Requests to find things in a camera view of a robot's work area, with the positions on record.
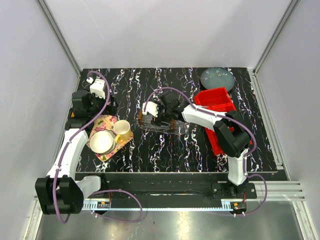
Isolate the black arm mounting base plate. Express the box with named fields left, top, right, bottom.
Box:
left=74, top=171, right=258, bottom=201

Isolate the floral serving tray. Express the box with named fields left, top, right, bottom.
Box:
left=86, top=115, right=134, bottom=162

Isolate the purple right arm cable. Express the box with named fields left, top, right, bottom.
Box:
left=142, top=86, right=258, bottom=161

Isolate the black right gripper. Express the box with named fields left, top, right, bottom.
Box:
left=151, top=100, right=172, bottom=129

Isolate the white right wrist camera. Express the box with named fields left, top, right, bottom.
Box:
left=142, top=101, right=159, bottom=118

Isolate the white scalloped bowl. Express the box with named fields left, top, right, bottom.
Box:
left=89, top=130, right=116, bottom=155

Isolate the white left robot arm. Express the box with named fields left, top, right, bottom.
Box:
left=35, top=90, right=118, bottom=215

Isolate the red plastic compartment bin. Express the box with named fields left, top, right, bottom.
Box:
left=193, top=87, right=251, bottom=158

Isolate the grey round plate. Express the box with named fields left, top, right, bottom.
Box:
left=200, top=67, right=235, bottom=92

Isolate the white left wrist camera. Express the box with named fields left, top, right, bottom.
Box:
left=86, top=77, right=106, bottom=99

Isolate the clear holder with wooden ends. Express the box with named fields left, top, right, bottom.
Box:
left=136, top=110, right=177, bottom=133

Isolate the cream and yellow mug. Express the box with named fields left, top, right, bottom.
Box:
left=113, top=120, right=133, bottom=144

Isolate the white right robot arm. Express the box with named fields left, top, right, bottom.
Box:
left=153, top=87, right=256, bottom=198

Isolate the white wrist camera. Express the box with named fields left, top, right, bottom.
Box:
left=142, top=101, right=159, bottom=118
left=86, top=77, right=106, bottom=99

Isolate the clear glass oval tray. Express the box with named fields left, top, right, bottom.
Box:
left=149, top=120, right=187, bottom=135

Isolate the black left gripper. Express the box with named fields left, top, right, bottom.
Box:
left=87, top=88, right=119, bottom=118

